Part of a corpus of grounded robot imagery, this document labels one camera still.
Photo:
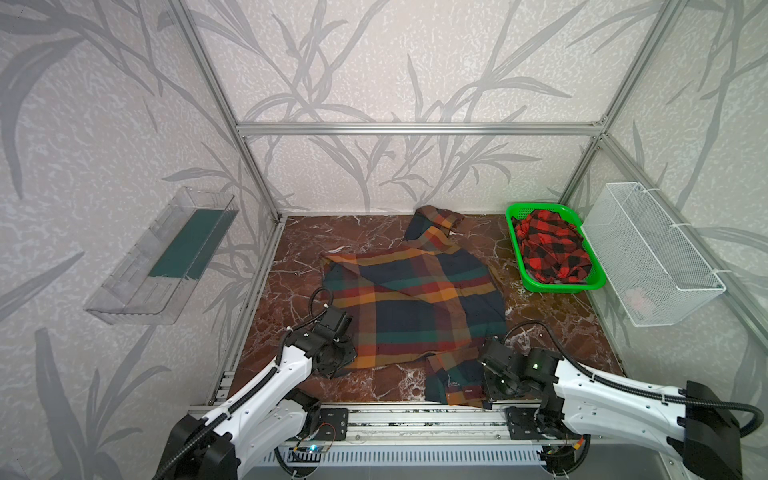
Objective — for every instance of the red black plaid shirt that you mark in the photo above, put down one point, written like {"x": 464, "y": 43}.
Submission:
{"x": 552, "y": 249}

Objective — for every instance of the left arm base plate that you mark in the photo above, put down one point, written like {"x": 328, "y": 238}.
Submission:
{"x": 325, "y": 424}

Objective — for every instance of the multicolour plaid shirt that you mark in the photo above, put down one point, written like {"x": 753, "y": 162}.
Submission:
{"x": 427, "y": 300}

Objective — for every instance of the green plastic basket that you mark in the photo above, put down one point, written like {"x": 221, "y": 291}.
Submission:
{"x": 595, "y": 280}

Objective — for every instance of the pink object in basket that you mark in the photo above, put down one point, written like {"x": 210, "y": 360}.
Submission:
{"x": 638, "y": 300}

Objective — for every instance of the aluminium frame bars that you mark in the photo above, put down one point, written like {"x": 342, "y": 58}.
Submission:
{"x": 747, "y": 310}

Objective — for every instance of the white wire mesh basket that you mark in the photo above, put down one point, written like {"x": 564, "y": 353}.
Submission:
{"x": 640, "y": 246}

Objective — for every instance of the clear plastic wall bin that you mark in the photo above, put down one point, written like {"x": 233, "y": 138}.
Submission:
{"x": 156, "y": 278}

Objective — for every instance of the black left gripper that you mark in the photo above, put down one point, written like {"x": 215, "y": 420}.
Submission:
{"x": 339, "y": 325}

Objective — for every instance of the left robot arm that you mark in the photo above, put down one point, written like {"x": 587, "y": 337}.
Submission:
{"x": 227, "y": 441}

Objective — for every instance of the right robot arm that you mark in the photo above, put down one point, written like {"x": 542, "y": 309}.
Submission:
{"x": 711, "y": 446}

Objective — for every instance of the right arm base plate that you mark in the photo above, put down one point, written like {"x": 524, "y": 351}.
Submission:
{"x": 536, "y": 423}

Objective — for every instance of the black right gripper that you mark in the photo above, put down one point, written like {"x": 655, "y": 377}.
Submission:
{"x": 492, "y": 370}

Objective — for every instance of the aluminium front rail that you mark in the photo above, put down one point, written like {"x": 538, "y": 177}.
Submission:
{"x": 420, "y": 426}

